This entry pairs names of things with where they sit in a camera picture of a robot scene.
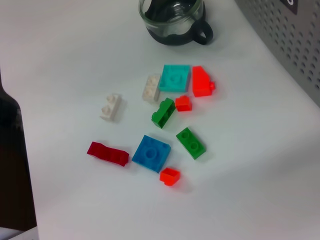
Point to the dark red long brick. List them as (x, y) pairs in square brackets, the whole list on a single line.
[(107, 153)]

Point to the red-orange sloped brick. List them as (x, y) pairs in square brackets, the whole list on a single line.
[(201, 82)]

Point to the blue square brick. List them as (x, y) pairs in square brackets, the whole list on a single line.
[(151, 153)]

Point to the grey perforated storage bin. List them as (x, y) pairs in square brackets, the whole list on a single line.
[(287, 37)]

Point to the teal square brick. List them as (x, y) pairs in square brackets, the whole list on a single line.
[(175, 77)]

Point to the person leg black trousers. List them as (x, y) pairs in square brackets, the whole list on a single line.
[(15, 162)]

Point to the small red hollow brick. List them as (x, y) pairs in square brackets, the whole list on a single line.
[(170, 176)]

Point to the white two-stud brick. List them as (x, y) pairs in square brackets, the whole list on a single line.
[(111, 108), (151, 88)]

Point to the small red studded brick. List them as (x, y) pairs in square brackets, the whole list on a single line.
[(183, 104)]

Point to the green two-stud plate brick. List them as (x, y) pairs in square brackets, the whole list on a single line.
[(191, 143)]

